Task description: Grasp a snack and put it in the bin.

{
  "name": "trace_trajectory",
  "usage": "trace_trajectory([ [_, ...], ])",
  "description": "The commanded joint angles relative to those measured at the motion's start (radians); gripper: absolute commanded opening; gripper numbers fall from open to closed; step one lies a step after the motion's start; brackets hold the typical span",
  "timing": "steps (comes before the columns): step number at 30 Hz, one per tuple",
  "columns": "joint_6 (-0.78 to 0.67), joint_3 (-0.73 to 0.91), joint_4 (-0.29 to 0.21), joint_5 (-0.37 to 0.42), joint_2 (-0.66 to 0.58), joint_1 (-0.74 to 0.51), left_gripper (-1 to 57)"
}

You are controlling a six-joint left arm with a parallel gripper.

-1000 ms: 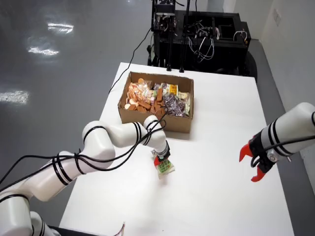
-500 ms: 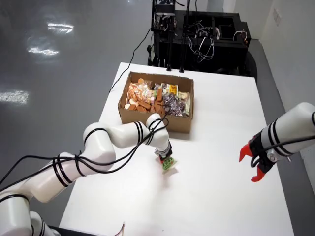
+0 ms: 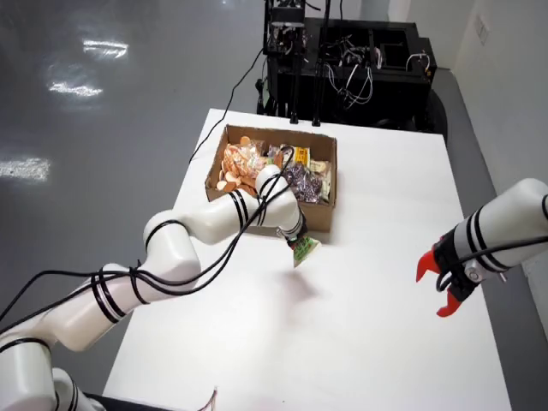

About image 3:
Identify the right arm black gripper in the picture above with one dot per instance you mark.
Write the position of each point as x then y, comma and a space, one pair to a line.
458, 274

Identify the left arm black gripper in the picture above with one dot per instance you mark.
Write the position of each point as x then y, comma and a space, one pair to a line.
295, 234

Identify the green white snack packet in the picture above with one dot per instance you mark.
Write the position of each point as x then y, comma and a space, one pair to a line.
305, 251

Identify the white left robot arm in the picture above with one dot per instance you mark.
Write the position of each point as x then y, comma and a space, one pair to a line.
171, 240

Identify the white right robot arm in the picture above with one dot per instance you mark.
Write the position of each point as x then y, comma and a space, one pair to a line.
505, 227

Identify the purple snack bag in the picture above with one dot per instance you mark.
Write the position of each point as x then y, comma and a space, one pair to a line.
306, 182

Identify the white beige snack packet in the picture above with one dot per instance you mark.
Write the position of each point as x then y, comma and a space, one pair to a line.
323, 175

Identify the yellow snack packet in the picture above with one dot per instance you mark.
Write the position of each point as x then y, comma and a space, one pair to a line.
301, 155

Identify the orange snack bag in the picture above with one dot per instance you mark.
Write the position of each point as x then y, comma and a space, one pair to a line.
240, 164

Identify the brown cardboard box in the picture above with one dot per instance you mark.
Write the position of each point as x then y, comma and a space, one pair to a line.
319, 216

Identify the black stand pole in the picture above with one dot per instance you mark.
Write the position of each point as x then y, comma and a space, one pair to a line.
317, 94

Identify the black equipment cart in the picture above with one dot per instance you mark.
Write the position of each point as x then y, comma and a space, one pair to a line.
394, 98

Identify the black electronics device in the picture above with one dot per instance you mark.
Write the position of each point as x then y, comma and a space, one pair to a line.
287, 38

